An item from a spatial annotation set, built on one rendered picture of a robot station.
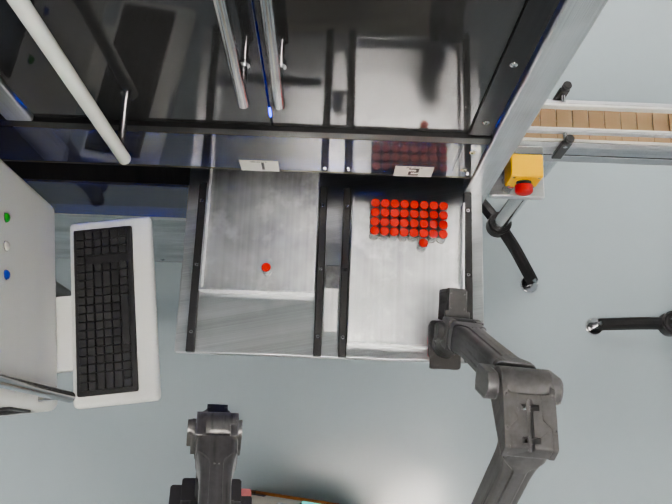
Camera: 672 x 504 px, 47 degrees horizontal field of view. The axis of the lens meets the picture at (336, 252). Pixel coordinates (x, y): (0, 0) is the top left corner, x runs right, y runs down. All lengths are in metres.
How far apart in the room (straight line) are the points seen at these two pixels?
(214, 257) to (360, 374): 0.98
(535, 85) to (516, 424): 0.58
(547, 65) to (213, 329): 0.93
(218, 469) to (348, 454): 1.45
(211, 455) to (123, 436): 1.50
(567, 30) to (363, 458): 1.74
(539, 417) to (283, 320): 0.81
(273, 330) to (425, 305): 0.35
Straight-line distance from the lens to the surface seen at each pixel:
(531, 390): 1.12
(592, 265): 2.85
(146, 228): 1.94
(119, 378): 1.85
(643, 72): 3.20
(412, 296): 1.78
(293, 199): 1.83
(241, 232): 1.81
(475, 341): 1.31
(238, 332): 1.77
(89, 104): 1.35
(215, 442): 1.22
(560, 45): 1.26
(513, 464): 1.12
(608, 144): 1.94
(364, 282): 1.78
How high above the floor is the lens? 2.61
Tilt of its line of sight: 75 degrees down
